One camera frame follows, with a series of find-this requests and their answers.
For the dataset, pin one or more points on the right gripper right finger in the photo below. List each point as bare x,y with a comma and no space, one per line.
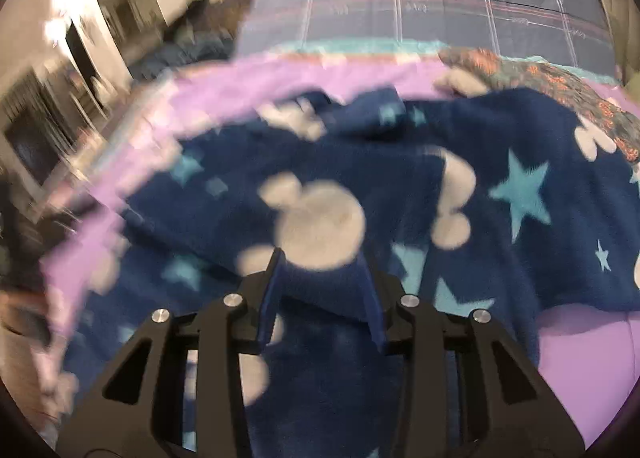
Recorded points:
468,389

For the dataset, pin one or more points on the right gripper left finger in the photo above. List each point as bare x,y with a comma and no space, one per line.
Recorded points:
174,389

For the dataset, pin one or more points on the navy star fleece baby jacket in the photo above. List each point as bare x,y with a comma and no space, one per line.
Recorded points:
508,202

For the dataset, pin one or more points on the folded floral clothes stack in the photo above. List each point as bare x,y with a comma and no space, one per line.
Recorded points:
474,72

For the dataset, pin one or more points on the purple floral bed sheet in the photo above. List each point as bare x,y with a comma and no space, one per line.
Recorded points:
591,359

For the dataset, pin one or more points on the dark teal fuzzy blanket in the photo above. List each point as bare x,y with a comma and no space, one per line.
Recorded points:
174,55

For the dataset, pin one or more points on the blue plaid pillow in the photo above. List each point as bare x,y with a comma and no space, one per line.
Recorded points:
572,33

